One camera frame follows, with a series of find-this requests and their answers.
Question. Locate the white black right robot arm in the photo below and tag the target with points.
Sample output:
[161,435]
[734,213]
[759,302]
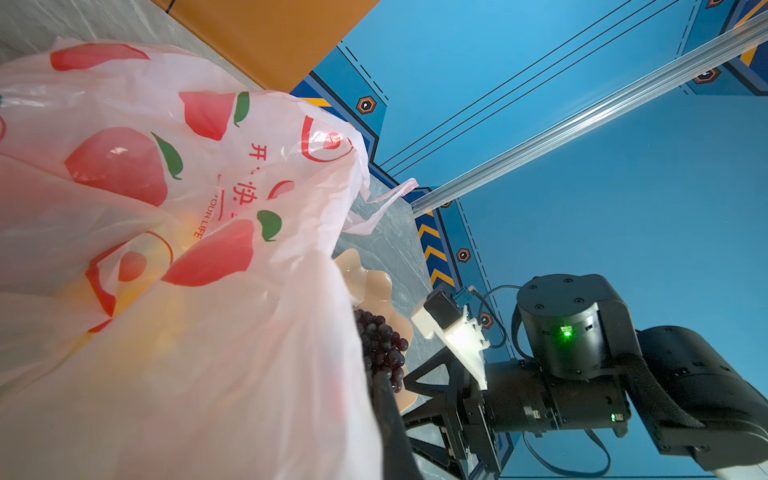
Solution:
[588,368]

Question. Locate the beige wavy fruit plate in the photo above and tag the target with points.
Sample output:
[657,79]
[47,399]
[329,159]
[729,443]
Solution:
[372,291]

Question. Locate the dark purple grape bunch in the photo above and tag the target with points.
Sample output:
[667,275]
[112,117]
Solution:
[383,348]

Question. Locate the right aluminium corner post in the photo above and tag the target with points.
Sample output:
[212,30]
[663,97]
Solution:
[721,49]

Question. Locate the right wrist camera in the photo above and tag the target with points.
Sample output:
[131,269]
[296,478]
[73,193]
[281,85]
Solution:
[439,315]

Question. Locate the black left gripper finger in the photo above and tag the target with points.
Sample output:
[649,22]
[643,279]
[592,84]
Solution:
[398,462]

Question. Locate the pink printed plastic bag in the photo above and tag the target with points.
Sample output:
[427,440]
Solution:
[170,307]

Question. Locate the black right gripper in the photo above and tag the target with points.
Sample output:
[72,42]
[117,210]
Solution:
[520,400]

